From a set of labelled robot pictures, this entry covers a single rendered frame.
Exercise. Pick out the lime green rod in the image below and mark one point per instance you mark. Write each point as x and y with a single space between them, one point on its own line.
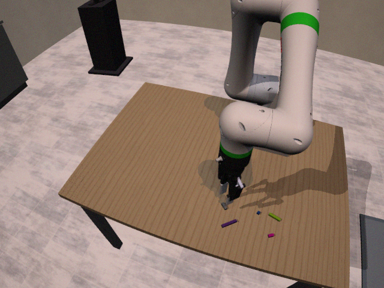
275 217

